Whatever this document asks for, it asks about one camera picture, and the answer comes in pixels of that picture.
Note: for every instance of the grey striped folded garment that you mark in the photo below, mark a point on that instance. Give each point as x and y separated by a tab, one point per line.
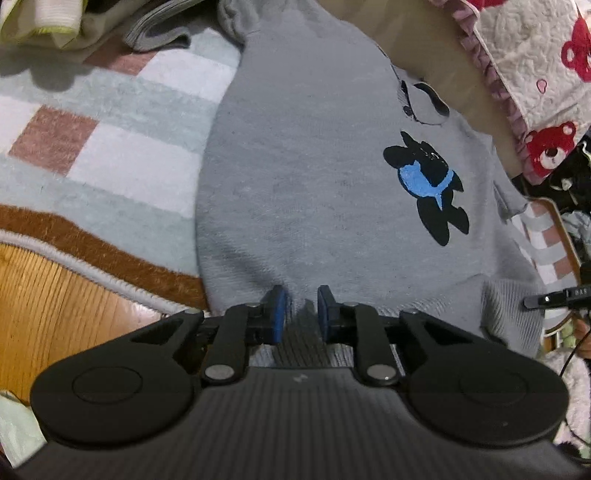
157	30

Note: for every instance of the checkered pastel rug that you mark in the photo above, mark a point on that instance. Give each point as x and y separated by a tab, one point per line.
115	152

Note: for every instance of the beige bed base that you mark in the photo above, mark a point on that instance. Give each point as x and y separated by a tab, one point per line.
438	55

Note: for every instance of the grey cartoon print sweatshirt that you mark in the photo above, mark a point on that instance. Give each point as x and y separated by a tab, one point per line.
300	161

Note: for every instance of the white quilt with red bears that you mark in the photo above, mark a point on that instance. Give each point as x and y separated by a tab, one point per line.
521	46

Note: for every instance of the dark clutter pile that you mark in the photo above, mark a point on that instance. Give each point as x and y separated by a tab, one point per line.
575	194

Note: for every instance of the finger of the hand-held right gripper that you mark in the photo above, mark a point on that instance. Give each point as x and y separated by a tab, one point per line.
558	299

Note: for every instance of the pale green cloth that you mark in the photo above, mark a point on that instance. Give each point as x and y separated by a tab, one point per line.
16	424

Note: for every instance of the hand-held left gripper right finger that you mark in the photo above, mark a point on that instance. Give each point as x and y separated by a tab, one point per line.
325	318

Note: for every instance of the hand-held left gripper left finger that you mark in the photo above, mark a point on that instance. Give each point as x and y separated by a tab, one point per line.
278	318

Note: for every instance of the white fluffy cloth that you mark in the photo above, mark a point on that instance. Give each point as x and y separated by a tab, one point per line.
575	401

